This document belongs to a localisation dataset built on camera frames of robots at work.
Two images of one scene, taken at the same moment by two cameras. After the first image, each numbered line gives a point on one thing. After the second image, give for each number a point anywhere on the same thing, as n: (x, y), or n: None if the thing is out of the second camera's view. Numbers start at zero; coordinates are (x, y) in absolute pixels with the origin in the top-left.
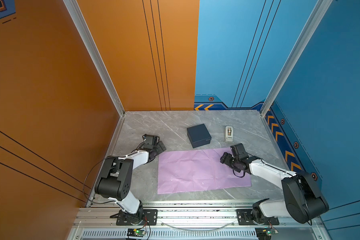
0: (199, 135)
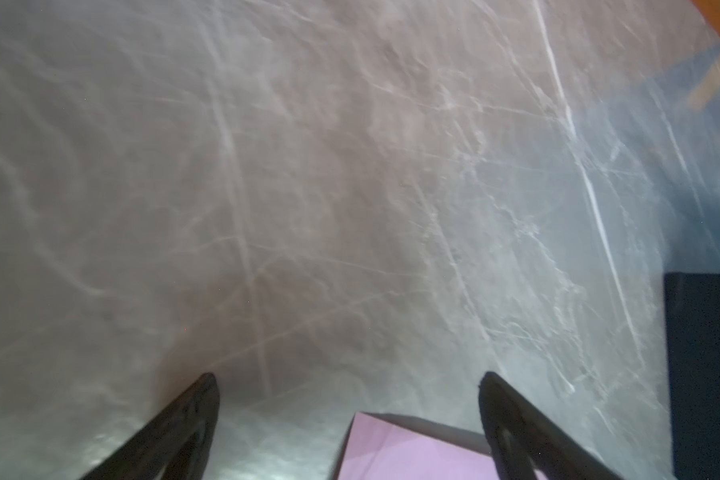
0: (704, 314)
